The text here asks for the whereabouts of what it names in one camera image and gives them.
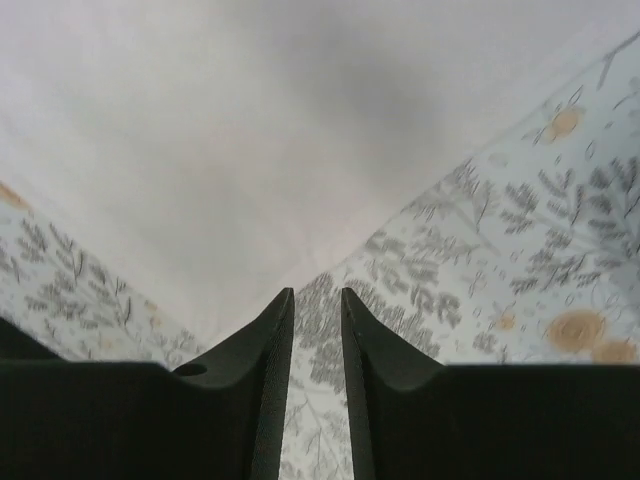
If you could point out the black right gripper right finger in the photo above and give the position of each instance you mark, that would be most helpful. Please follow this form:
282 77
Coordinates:
411 417

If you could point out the floral patterned table mat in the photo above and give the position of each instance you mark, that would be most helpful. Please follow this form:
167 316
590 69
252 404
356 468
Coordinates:
526 252

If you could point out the white t shirt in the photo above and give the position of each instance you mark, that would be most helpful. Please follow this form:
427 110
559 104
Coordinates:
214 152

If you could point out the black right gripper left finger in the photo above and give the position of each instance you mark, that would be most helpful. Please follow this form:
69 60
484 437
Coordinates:
219 416

